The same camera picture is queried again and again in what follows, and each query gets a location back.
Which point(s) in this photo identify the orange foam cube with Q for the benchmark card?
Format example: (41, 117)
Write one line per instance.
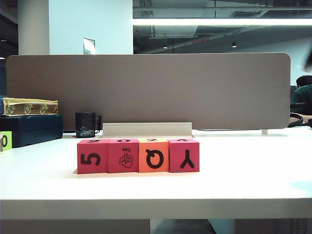
(153, 157)

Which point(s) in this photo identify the red foam cube with Y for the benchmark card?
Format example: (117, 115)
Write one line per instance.
(184, 157)

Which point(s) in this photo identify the red foam cube with tree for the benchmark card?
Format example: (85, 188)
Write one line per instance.
(124, 157)

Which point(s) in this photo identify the red foam cube with 5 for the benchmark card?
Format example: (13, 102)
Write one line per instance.
(92, 157)

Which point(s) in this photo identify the grey-brown desk divider panel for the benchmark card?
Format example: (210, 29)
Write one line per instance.
(146, 90)

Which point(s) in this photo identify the black patterned mug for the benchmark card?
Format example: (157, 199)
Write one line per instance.
(84, 124)

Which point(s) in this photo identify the red LED sign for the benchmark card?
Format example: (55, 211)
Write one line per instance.
(200, 40)

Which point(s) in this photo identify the poster on pillar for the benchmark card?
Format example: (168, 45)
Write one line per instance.
(89, 45)

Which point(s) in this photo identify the black ceiling spotlight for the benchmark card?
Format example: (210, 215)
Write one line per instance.
(234, 44)

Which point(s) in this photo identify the white divider foot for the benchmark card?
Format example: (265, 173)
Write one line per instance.
(265, 131)

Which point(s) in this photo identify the yellow patterned box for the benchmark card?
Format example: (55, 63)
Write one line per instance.
(31, 106)

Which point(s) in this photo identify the dark blue plastic case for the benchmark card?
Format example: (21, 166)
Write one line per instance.
(31, 130)

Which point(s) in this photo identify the black headphones with orange lining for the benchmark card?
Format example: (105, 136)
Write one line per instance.
(301, 120)

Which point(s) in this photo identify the person in dark green top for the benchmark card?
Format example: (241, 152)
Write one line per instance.
(303, 97)

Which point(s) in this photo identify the green foam cube with M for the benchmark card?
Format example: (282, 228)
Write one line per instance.
(6, 141)

